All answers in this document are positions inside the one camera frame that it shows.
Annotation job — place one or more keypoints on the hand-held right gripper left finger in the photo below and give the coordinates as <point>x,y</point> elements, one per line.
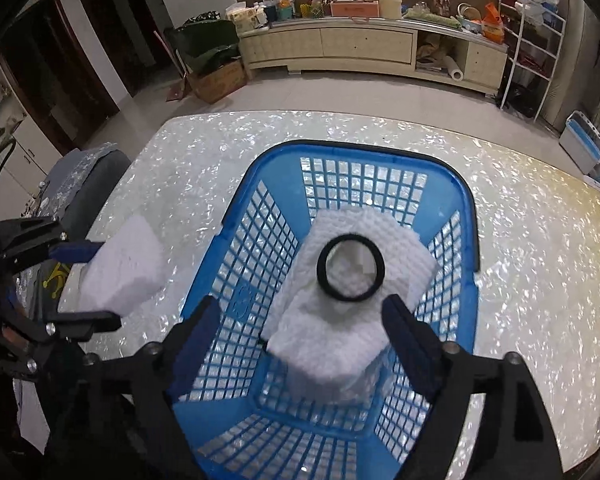
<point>200,340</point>

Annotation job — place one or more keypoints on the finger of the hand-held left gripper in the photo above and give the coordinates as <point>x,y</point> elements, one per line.
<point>75,251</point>
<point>95,321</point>

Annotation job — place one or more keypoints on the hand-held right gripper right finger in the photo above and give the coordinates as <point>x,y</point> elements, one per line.
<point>405,340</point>

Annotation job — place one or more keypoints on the blue plastic basket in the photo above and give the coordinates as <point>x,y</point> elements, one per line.
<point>242,300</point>

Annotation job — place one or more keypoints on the white knitted towel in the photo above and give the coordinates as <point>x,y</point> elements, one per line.
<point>330,340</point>

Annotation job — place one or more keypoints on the grey chair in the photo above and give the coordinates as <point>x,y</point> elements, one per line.
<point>95,180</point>

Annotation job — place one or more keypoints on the clear plastic bag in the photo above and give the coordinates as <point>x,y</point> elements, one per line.
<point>330,390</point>

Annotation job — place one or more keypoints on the cardboard box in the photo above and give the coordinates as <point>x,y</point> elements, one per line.
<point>220,82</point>

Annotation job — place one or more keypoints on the green bag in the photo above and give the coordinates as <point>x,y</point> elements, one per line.
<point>205,42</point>

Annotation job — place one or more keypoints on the blue and white bucket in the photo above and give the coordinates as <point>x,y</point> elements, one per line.
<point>580,145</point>

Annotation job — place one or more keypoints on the white paper roll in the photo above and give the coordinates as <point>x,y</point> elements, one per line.
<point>454,69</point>

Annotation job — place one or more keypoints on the tissue pack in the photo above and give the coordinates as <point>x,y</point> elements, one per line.
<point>245,19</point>

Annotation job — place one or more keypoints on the cream television cabinet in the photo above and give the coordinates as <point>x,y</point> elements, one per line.
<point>365,42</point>

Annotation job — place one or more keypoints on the orange bag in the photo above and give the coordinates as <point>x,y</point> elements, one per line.
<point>492,22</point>

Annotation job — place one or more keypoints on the cream candle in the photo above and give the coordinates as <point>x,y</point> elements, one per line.
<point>391,6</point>

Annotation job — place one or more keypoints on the pink box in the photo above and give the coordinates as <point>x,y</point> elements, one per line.
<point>355,8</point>

